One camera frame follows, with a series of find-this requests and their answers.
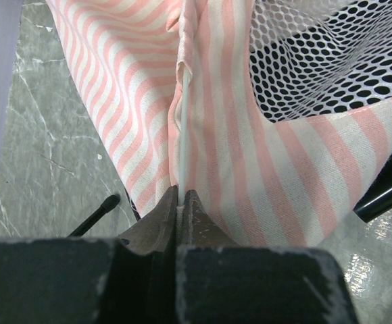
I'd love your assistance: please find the black handheld microphone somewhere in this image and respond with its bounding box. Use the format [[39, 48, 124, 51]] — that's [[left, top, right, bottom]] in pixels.
[[353, 177, 392, 223]]

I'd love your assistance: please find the black music stand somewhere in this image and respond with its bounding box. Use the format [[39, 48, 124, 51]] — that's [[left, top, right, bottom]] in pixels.
[[68, 194, 121, 237]]

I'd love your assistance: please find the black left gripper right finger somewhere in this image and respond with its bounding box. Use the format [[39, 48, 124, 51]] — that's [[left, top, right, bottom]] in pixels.
[[175, 188, 247, 324]]

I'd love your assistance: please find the pink striped pet tent fabric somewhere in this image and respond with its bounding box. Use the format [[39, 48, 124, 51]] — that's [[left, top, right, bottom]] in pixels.
[[48, 1, 392, 246]]

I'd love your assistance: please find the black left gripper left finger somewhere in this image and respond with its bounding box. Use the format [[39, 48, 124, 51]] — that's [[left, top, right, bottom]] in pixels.
[[116, 186, 178, 323]]

